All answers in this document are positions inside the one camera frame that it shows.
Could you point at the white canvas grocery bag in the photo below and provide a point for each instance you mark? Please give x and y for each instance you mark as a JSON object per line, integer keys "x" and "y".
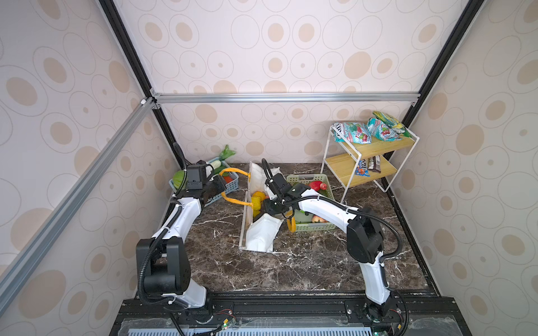
{"x": 262, "y": 231}

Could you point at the blue candy packet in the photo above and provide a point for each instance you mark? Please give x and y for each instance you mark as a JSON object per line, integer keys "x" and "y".
{"x": 362, "y": 168}

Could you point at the white daikon radish toy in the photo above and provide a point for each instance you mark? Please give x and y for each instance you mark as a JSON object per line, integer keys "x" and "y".
{"x": 226, "y": 153}

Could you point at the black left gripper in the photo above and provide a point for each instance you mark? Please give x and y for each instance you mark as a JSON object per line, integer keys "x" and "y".
{"x": 220, "y": 183}

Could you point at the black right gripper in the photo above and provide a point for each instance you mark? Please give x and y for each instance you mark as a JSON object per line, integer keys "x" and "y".
{"x": 267, "y": 210}

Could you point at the blue perforated basket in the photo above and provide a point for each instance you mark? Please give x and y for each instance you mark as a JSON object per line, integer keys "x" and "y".
{"x": 225, "y": 170}

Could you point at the yellow lemon toy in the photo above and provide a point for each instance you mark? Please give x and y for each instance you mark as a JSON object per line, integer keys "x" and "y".
{"x": 256, "y": 206}

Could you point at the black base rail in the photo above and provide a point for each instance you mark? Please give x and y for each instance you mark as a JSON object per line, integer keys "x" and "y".
{"x": 293, "y": 314}

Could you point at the green candy snack bag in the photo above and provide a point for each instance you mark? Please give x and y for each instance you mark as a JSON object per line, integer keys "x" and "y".
{"x": 356, "y": 133}

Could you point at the green cabbage toy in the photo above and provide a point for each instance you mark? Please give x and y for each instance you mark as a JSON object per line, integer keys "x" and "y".
{"x": 177, "y": 179}

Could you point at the brown chocolate bar packet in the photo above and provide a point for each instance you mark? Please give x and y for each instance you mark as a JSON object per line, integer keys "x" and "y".
{"x": 374, "y": 164}

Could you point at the red peach toy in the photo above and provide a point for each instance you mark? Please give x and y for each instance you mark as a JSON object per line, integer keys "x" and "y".
{"x": 318, "y": 219}

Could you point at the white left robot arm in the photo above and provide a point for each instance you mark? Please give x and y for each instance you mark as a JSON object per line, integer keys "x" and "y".
{"x": 164, "y": 271}

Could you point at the horizontal aluminium frame bar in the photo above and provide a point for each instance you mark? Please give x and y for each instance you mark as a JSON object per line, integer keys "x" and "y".
{"x": 309, "y": 97}

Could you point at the red apple toy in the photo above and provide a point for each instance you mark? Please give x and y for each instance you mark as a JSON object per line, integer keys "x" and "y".
{"x": 315, "y": 185}

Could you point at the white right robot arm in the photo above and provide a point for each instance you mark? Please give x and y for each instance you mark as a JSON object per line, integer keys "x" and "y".
{"x": 370, "y": 240}

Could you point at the diagonal aluminium frame bar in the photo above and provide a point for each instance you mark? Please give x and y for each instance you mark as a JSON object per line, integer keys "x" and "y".
{"x": 40, "y": 244}

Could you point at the teal candy snack bag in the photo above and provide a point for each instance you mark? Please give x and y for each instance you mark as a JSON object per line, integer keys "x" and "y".
{"x": 378, "y": 129}

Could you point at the white wire wooden shelf rack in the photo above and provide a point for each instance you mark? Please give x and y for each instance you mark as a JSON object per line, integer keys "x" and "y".
{"x": 343, "y": 166}

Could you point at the yellow green snack bag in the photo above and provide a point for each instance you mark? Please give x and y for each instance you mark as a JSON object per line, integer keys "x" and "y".
{"x": 392, "y": 123}

